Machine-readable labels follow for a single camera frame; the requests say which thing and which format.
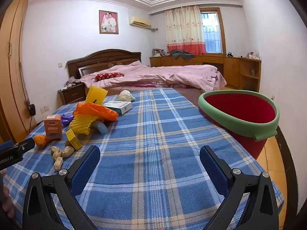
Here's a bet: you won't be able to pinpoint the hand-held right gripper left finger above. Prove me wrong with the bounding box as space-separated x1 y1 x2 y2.
22 145 101 230

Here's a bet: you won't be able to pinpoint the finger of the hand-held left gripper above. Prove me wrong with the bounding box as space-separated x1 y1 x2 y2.
14 138 35 157

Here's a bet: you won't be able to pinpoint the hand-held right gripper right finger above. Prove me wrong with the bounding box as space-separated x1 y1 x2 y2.
200 145 286 230

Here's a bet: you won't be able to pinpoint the orange knitted ball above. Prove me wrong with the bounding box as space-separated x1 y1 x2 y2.
34 135 47 148

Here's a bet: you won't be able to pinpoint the orange carton box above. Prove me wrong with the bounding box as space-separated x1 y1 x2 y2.
44 114 63 142

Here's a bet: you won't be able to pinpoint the small yellow box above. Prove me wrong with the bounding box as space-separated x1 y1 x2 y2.
66 129 82 150

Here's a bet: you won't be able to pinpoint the purple wrapper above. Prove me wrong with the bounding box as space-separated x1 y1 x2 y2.
61 114 74 126

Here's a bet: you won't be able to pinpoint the light blue tube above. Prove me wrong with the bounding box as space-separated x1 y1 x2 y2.
92 121 109 135

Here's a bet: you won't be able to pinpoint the orange plastic bag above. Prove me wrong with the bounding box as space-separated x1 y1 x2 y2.
73 102 119 122

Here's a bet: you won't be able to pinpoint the red bucket with green rim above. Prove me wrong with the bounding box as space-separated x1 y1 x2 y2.
198 90 280 160

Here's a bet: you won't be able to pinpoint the white and green box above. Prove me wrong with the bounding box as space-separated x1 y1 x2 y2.
103 101 133 115

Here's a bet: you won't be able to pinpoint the yellow plastic toy piece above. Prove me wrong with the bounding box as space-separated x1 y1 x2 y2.
86 85 107 104

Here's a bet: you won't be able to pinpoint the white cloth toy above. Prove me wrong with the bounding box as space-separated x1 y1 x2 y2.
117 90 135 102

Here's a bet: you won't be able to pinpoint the person's left hand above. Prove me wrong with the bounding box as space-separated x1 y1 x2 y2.
0 183 15 219

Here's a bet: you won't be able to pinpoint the blue plaid tablecloth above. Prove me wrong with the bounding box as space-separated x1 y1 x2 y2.
5 88 285 230

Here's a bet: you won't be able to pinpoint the dark wooden nightstand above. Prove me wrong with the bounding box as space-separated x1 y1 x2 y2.
58 83 87 105

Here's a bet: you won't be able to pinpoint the crumpled cloth on nightstand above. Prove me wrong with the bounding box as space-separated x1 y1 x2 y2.
64 77 82 88

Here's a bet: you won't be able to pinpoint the wooden wardrobe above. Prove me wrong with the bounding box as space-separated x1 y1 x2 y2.
0 0 33 144

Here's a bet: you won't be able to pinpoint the red floral pillow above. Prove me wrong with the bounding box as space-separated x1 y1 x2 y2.
95 72 125 81

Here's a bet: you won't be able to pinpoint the wooden desk cabinet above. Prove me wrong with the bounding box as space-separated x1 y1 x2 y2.
149 54 262 92

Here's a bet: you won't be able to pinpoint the pink quilt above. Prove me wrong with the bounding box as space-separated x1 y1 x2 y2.
79 61 227 90

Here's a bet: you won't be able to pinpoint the wooden bed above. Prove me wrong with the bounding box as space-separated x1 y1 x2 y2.
67 49 227 96

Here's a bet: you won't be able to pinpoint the dark grey clothes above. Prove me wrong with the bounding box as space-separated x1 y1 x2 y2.
170 49 195 60

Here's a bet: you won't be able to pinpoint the barred window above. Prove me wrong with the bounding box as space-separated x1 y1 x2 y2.
200 8 226 53

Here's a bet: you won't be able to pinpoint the floral curtain with red hem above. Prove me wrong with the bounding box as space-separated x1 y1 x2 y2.
165 5 207 55

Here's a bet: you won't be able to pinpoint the framed wall photo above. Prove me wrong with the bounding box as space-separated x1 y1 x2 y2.
99 10 119 34

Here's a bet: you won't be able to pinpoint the wall air conditioner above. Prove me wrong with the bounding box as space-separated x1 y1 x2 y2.
129 16 151 27

